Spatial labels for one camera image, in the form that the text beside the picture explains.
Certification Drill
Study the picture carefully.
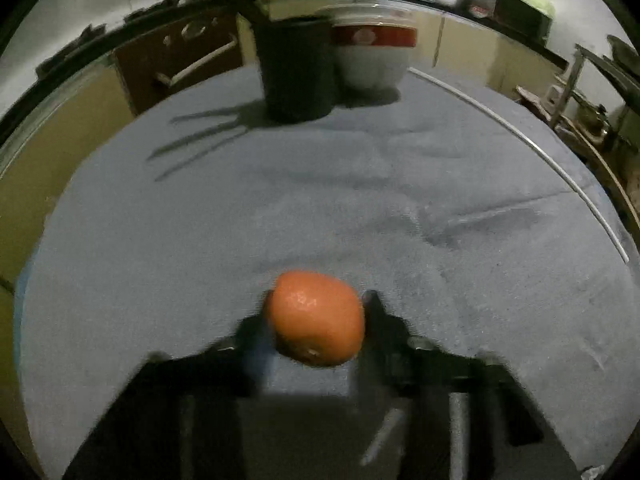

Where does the orange tangerine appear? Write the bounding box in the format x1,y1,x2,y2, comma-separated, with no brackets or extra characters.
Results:
265,270,366,367

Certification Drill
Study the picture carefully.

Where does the grey table cloth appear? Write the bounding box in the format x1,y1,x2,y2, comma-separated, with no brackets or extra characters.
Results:
20,67,639,479

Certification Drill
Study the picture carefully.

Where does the white thin rod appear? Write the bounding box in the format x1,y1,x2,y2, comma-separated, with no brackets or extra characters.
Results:
406,66,632,265

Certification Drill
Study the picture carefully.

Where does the built-in oven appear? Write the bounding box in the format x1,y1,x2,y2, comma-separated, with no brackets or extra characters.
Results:
115,9,243,115

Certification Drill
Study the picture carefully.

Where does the black cylindrical container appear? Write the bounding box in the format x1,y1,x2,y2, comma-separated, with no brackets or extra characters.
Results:
255,15,337,124

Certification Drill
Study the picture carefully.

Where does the red white bowl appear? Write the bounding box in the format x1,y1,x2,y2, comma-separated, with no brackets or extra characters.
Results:
316,3,419,92

